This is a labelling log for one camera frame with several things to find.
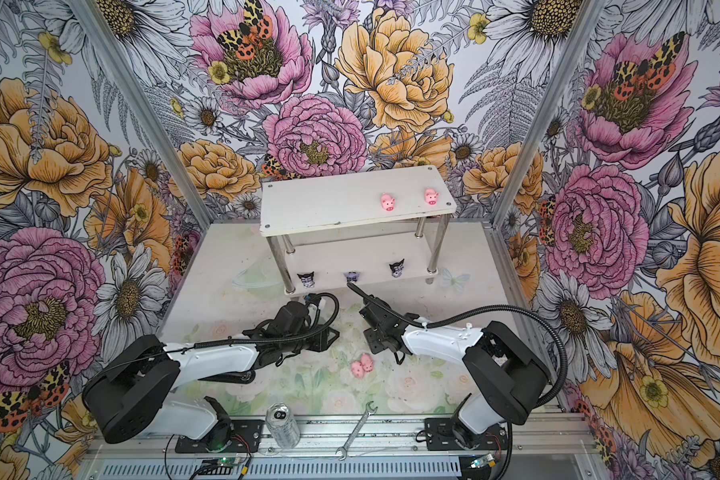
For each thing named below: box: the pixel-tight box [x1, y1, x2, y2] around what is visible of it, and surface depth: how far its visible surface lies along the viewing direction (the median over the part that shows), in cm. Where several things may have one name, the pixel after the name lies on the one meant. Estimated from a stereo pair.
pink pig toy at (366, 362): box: [360, 353, 375, 373], surface depth 87 cm
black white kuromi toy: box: [297, 271, 315, 288], surface depth 94 cm
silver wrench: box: [336, 400, 379, 461], surface depth 77 cm
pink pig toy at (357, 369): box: [350, 361, 365, 379], surface depth 85 cm
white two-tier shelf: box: [259, 165, 457, 294], surface depth 83 cm
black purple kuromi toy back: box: [388, 258, 405, 278], surface depth 96 cm
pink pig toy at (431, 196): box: [424, 188, 440, 206], surface depth 79 cm
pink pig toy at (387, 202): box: [381, 192, 396, 212], surface depth 78 cm
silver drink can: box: [266, 402, 301, 449], surface depth 66 cm
